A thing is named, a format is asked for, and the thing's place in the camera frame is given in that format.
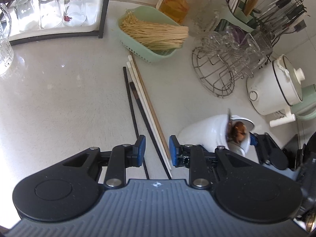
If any wooden chopstick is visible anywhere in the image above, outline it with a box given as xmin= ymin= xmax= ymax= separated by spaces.
xmin=129 ymin=52 xmax=170 ymax=159

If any copper small spoon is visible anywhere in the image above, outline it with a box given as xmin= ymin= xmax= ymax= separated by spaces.
xmin=231 ymin=121 xmax=246 ymax=143

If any white ceramic mug jar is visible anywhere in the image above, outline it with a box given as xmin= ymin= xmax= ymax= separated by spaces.
xmin=177 ymin=114 xmax=254 ymax=157

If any black chopstick brown band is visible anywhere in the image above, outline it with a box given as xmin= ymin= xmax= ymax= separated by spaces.
xmin=129 ymin=81 xmax=171 ymax=180

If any black chopstick plain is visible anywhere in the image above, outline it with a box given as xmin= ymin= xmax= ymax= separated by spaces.
xmin=123 ymin=66 xmax=150 ymax=180

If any white ceramic soup spoon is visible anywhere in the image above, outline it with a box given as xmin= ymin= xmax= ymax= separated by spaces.
xmin=228 ymin=115 xmax=254 ymax=157

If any large steel spoon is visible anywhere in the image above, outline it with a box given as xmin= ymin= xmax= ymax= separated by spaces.
xmin=226 ymin=109 xmax=232 ymax=141

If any patterned ceramic bowl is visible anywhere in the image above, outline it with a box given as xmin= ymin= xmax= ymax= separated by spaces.
xmin=291 ymin=84 xmax=316 ymax=121

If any white electric cooking pot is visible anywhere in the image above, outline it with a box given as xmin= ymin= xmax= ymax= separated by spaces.
xmin=246 ymin=55 xmax=305 ymax=127

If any textured glass pitcher right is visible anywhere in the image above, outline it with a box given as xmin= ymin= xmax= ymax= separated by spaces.
xmin=248 ymin=31 xmax=273 ymax=65

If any textured glass pitcher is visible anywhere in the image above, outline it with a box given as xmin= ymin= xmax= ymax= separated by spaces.
xmin=0 ymin=3 xmax=14 ymax=75
xmin=248 ymin=31 xmax=273 ymax=65

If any purple lid glass cup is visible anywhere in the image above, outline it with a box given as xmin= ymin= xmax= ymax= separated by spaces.
xmin=226 ymin=26 xmax=246 ymax=44

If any bundle of dry noodles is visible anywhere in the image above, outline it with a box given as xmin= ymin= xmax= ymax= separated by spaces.
xmin=119 ymin=12 xmax=189 ymax=51

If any black dish rack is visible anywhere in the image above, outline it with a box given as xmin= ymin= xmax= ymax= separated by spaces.
xmin=1 ymin=0 xmax=109 ymax=45

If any green utensil holder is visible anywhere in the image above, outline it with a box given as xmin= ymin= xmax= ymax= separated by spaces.
xmin=220 ymin=0 xmax=258 ymax=33

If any textured glass jug behind rack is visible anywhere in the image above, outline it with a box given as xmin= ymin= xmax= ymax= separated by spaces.
xmin=191 ymin=0 xmax=226 ymax=38

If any green plastic basket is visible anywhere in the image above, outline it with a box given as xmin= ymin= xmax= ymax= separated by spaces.
xmin=117 ymin=5 xmax=189 ymax=63

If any upturned glass tumbler right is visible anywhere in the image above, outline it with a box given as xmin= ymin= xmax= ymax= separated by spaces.
xmin=63 ymin=0 xmax=87 ymax=27

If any upturned glass tumbler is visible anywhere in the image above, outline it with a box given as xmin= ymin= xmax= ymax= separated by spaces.
xmin=14 ymin=0 xmax=38 ymax=32
xmin=63 ymin=0 xmax=87 ymax=27
xmin=39 ymin=0 xmax=62 ymax=29

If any white rack drip tray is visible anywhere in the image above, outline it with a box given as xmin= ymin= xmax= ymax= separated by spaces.
xmin=8 ymin=0 xmax=103 ymax=41

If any textured glass pitcher left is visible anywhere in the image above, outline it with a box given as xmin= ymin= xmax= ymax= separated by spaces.
xmin=0 ymin=3 xmax=14 ymax=75

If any upturned glass tumbler middle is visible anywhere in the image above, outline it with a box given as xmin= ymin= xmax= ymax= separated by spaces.
xmin=39 ymin=0 xmax=62 ymax=29

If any upturned glass tumbler left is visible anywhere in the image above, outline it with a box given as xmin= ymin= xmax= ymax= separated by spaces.
xmin=14 ymin=0 xmax=38 ymax=32

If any wire cup rack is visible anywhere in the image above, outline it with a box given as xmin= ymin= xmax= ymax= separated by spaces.
xmin=191 ymin=29 xmax=264 ymax=97

